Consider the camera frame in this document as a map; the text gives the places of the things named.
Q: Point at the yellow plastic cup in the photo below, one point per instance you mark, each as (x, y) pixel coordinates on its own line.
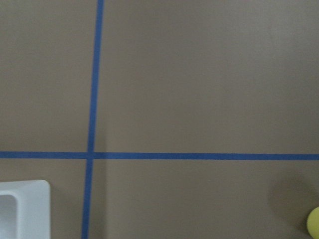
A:
(313, 223)

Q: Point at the translucent white storage box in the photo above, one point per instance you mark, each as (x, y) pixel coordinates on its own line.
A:
(25, 210)

